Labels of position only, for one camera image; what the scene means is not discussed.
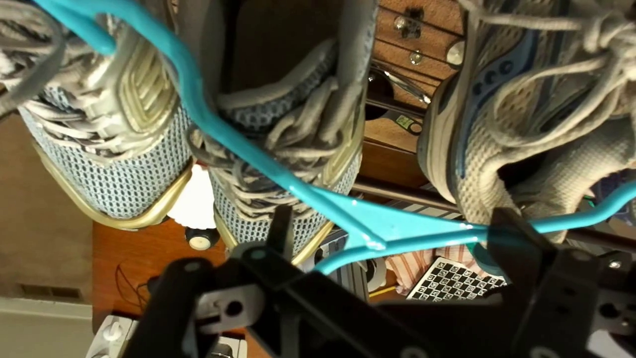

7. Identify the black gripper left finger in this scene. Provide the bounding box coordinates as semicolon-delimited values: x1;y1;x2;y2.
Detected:
233;206;302;279

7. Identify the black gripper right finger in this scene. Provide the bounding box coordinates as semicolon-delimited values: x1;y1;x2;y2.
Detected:
487;209;600;313

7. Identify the teal plastic hanger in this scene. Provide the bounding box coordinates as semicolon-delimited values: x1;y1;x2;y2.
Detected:
32;0;636;277

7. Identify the grey worn sneaker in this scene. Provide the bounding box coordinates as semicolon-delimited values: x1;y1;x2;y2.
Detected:
418;0;636;225

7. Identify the dark wooden dining table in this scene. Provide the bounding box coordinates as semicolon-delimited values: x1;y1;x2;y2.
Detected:
90;0;505;335

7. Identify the light blue mesh sneaker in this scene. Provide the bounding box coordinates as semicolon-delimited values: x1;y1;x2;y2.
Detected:
0;0;193;231

